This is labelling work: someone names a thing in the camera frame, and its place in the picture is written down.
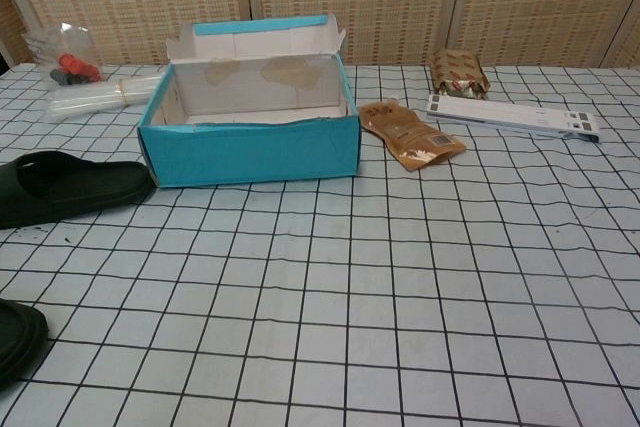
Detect bundle of clear sticks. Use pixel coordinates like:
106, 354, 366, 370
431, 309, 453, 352
47, 77, 164, 124

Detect clear plastic bag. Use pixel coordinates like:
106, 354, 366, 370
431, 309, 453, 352
22, 21, 104, 88

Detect red plastic piece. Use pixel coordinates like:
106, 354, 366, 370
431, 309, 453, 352
58, 53, 97, 81

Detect black plastic piece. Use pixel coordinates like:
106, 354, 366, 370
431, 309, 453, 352
49, 68, 101, 87

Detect brown wrapped snack package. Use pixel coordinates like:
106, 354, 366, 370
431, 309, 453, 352
429, 47, 490, 101

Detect blue cardboard shoe box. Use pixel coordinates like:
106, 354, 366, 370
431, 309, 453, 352
137, 14, 361, 188

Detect brown spouted pouch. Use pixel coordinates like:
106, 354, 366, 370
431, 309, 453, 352
358, 99, 467, 172

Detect black rubber slipper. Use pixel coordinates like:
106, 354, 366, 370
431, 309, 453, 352
0, 296, 51, 401
0, 154, 156, 231

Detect blue checked tablecloth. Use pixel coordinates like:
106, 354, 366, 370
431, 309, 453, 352
0, 62, 640, 427

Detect white flat long box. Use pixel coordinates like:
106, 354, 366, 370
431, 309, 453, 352
424, 93, 604, 144

